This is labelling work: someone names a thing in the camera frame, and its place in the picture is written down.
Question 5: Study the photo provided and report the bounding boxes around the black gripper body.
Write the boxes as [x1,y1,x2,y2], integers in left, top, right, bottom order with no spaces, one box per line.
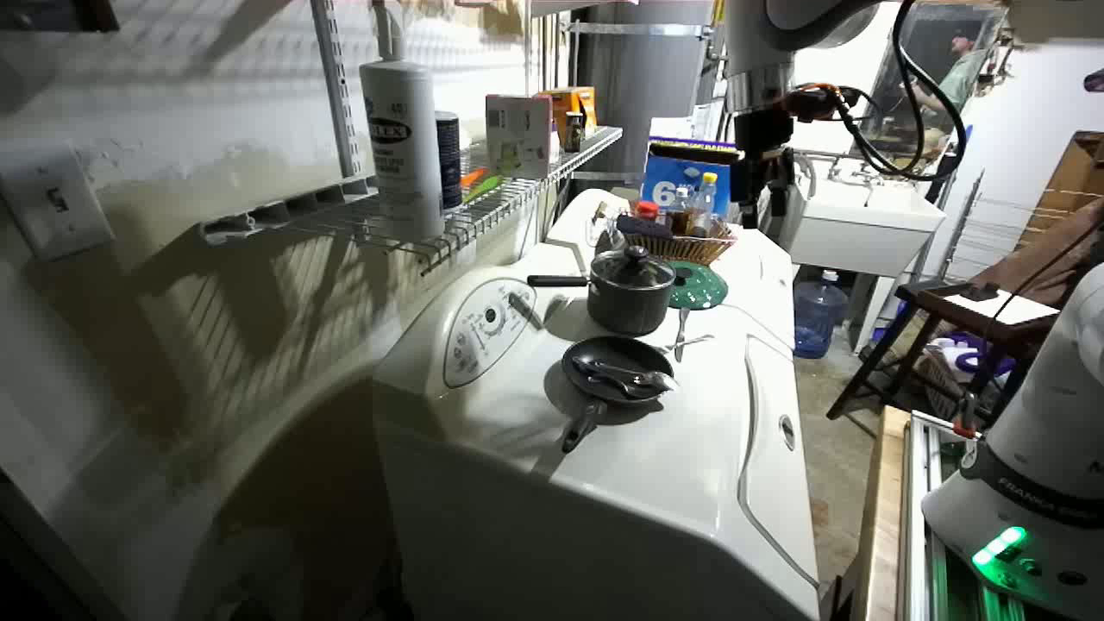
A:
[734,101,801,197]

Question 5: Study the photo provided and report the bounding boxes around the silver spoon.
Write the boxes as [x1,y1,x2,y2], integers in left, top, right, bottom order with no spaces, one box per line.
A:
[597,366,677,401]
[571,350,648,387]

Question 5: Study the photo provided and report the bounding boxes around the black frying pan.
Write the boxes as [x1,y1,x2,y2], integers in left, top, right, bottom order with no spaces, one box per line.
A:
[561,331,681,457]

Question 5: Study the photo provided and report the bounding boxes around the yellow cap bottle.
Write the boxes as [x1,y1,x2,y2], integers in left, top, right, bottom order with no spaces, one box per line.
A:
[692,170,725,243]

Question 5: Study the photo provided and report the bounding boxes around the wicker basket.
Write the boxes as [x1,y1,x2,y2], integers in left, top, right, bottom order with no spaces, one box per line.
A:
[616,212,740,268]

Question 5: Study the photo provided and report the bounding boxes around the blue cardboard box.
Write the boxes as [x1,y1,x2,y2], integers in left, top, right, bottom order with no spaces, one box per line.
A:
[639,139,741,224]

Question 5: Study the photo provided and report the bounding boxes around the white utility sink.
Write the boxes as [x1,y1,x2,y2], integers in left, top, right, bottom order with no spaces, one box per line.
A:
[788,153,950,281]

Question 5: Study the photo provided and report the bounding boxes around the green round lid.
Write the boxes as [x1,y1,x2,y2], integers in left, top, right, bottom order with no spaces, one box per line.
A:
[663,260,731,313]

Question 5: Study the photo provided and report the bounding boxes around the blue water jug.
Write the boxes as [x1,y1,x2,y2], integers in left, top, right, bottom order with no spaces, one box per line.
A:
[789,267,857,362]

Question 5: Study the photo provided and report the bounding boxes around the dark glass pot lid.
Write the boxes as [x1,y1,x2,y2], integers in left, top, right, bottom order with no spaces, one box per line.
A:
[586,243,681,295]

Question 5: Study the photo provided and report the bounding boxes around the grey water heater tank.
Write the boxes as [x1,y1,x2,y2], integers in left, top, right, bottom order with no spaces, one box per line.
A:
[571,0,718,178]

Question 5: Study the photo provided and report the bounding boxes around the grey cooking pot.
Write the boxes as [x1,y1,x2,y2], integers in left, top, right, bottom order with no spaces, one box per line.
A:
[524,243,681,343]

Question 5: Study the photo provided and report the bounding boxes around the orange softener box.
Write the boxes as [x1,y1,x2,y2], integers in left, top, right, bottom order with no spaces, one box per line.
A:
[544,82,605,155]

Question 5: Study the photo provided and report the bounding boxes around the wooden folding chair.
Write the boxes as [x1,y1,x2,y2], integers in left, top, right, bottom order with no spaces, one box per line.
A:
[826,129,1104,433]

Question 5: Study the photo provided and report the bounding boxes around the dark cylindrical can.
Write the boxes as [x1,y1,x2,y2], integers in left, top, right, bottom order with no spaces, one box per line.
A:
[431,108,467,212]

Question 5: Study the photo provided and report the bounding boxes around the wooden board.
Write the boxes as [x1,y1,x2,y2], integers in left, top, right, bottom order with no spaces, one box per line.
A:
[853,405,916,621]

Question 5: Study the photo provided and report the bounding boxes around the tall white bottle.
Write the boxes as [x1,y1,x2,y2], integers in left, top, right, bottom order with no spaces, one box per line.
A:
[355,59,448,243]

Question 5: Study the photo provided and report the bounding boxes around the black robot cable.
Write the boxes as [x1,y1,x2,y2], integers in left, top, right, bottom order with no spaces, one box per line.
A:
[834,0,972,184]

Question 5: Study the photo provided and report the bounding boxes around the white wire shelf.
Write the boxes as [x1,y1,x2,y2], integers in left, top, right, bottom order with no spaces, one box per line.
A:
[196,121,627,284]

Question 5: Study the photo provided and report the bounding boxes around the white light switch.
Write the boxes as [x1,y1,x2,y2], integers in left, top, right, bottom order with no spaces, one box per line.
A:
[0,155,87,267]

